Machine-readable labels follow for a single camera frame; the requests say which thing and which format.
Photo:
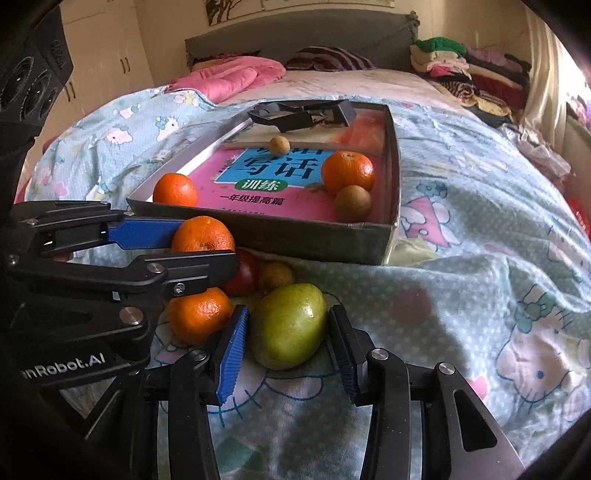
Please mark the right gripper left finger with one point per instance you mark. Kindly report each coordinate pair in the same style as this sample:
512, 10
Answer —
204, 377

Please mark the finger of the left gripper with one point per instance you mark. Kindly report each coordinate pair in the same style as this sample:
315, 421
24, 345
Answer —
166, 275
52, 228

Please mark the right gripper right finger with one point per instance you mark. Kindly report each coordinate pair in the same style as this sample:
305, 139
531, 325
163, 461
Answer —
375, 377

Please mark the orange tangerine front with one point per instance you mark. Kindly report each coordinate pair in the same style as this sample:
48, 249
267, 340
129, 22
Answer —
194, 318

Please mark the red tomato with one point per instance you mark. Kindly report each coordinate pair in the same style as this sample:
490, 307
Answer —
244, 282

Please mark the orange tangerine top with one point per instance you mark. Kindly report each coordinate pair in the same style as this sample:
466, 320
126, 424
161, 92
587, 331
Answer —
175, 189

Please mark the small yellow-brown fruit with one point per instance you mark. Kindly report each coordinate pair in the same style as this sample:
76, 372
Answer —
273, 275

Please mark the large green fruit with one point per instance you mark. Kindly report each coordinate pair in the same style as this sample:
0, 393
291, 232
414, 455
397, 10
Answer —
287, 326

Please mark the small brown longan fruit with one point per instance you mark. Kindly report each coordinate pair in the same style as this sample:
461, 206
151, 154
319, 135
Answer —
279, 146

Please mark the small brown kiwi fruit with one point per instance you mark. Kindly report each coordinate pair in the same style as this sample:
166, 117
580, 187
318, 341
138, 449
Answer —
353, 204

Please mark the large orange tangerine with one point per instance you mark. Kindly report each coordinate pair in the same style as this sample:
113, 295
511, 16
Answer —
347, 168

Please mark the pink Chinese workbook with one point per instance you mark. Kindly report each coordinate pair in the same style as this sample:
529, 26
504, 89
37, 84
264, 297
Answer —
252, 181

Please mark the Hello Kitty blue quilt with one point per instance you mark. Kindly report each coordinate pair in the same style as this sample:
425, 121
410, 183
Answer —
501, 288

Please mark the black gripper part in box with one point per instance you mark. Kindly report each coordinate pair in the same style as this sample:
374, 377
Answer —
289, 116

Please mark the white wardrobe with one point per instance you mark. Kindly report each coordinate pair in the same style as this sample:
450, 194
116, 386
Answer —
109, 60

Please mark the pink quilt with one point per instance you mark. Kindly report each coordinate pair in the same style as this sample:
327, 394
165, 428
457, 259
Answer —
229, 77

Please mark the striped purple pillow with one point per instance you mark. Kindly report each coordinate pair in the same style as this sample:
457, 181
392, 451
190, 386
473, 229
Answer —
328, 59

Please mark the red plastic bag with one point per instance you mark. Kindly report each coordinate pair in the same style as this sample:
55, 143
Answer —
580, 215

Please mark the white plastic bag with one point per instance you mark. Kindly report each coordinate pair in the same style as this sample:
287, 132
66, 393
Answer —
531, 144

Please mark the grey bed headboard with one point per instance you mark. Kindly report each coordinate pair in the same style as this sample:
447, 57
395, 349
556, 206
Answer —
382, 37

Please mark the cream curtain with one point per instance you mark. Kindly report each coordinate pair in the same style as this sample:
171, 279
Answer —
550, 82

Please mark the pile of folded clothes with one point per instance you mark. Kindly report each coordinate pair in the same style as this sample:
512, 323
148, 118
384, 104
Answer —
492, 85

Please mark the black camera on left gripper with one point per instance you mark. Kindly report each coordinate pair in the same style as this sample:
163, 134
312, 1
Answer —
35, 66

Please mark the tree wall painting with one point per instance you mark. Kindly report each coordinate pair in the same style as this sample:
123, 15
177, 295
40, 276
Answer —
220, 11

